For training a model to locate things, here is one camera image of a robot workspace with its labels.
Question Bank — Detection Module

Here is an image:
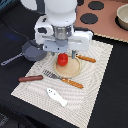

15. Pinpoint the tan round plate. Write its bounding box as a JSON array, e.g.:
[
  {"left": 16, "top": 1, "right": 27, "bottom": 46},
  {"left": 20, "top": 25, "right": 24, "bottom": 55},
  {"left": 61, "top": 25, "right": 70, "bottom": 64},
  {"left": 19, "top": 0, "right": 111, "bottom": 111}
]
[{"left": 54, "top": 56, "right": 81, "bottom": 78}]

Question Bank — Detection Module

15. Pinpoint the white toy fish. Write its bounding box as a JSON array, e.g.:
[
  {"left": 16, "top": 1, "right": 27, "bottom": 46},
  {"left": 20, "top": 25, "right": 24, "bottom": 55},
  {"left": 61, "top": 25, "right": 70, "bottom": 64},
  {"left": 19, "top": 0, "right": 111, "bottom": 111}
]
[{"left": 47, "top": 88, "right": 68, "bottom": 107}]

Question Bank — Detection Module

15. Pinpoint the beige woven placemat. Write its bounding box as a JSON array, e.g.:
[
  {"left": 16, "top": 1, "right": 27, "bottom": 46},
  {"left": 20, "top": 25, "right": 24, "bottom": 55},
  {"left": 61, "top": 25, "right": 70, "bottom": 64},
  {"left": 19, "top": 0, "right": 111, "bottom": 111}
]
[{"left": 11, "top": 40, "right": 113, "bottom": 128}]

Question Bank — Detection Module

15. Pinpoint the beige bowl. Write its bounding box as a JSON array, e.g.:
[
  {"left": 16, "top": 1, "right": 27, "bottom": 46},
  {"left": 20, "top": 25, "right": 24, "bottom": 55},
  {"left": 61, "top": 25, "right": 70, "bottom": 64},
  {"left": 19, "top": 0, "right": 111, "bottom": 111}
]
[{"left": 117, "top": 4, "right": 128, "bottom": 30}]

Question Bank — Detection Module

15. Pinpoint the grey frying pan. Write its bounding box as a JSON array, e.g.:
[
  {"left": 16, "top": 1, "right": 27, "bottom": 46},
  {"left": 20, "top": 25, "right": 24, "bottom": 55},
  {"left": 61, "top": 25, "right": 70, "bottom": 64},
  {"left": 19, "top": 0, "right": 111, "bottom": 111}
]
[{"left": 1, "top": 40, "right": 47, "bottom": 66}]

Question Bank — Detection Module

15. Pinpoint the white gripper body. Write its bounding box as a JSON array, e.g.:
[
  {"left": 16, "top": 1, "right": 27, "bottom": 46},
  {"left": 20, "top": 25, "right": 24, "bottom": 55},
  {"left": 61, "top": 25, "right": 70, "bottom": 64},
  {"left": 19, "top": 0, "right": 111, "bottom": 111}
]
[{"left": 34, "top": 16, "right": 93, "bottom": 58}]

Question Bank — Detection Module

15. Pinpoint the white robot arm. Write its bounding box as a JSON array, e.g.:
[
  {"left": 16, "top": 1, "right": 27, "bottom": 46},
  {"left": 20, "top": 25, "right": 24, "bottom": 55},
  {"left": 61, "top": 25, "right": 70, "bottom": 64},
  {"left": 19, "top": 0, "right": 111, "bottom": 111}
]
[{"left": 20, "top": 0, "right": 93, "bottom": 58}]

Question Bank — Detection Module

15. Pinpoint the red toy tomato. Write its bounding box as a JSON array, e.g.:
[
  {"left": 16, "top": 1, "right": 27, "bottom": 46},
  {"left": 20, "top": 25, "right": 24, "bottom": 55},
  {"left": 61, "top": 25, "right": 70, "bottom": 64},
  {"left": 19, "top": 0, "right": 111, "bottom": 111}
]
[{"left": 57, "top": 53, "right": 68, "bottom": 66}]

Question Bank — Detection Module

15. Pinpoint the fork with orange handle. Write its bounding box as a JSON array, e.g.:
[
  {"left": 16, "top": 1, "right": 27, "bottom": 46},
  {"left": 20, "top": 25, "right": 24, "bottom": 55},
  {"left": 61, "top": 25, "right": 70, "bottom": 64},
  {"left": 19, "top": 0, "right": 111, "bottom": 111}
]
[{"left": 43, "top": 69, "right": 84, "bottom": 89}]

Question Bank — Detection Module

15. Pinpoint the knife with orange handle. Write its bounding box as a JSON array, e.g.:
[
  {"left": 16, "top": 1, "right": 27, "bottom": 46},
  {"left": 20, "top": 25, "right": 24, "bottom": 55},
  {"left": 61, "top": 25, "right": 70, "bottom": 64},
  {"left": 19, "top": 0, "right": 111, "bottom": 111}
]
[{"left": 76, "top": 55, "right": 96, "bottom": 63}]

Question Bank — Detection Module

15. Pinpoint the brown toy sausage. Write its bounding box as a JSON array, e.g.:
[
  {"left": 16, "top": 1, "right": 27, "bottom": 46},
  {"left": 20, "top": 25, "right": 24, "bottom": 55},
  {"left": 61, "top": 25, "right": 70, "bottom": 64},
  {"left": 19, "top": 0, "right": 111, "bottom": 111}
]
[{"left": 19, "top": 75, "right": 43, "bottom": 82}]

